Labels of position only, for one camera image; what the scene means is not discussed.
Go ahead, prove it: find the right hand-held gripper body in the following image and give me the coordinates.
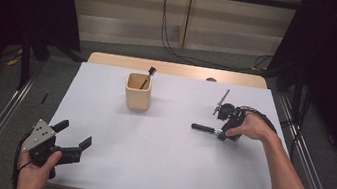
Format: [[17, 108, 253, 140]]
[[211, 87, 252, 129]]

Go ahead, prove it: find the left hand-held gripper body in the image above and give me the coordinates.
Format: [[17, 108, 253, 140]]
[[18, 116, 87, 174]]

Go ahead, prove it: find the black makeup brush silver ferrule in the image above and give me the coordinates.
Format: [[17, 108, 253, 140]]
[[189, 122, 242, 144]]

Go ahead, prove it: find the beige square cup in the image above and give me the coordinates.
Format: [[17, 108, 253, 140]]
[[121, 70, 155, 113]]

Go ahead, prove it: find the thin black brush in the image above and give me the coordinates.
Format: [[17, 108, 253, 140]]
[[139, 64, 158, 92]]

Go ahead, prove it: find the person's right hand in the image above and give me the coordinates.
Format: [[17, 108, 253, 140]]
[[224, 109, 284, 147]]

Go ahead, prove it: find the person's left hand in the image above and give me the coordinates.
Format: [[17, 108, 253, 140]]
[[13, 145, 64, 189]]

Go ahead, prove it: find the white table cover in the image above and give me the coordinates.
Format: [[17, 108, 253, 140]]
[[40, 57, 304, 189]]

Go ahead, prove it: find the black stand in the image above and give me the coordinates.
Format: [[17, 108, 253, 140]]
[[288, 64, 307, 123], [15, 26, 89, 99]]

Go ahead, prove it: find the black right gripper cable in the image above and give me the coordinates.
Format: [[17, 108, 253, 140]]
[[235, 104, 282, 135]]

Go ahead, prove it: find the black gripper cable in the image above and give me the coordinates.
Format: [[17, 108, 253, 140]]
[[235, 104, 282, 135], [9, 129, 34, 189]]

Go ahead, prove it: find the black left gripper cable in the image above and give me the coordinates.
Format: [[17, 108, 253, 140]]
[[9, 129, 34, 189]]

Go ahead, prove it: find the yellow floor cable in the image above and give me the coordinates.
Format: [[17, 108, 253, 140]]
[[5, 46, 25, 68]]

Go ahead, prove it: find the black wall cable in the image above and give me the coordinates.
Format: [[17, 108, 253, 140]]
[[152, 0, 284, 78]]

